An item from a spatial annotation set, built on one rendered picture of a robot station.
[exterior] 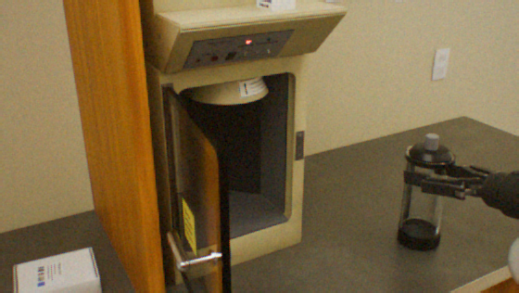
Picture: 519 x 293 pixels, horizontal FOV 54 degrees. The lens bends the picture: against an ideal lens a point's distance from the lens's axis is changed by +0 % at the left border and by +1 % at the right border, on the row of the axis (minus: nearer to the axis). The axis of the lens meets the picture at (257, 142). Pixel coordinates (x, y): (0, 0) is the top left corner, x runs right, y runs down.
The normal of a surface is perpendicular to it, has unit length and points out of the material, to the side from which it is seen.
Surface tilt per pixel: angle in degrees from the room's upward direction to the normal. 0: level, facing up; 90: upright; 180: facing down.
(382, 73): 90
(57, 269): 0
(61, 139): 90
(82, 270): 0
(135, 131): 90
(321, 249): 0
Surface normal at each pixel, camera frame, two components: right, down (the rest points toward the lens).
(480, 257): 0.00, -0.91
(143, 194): 0.49, 0.36
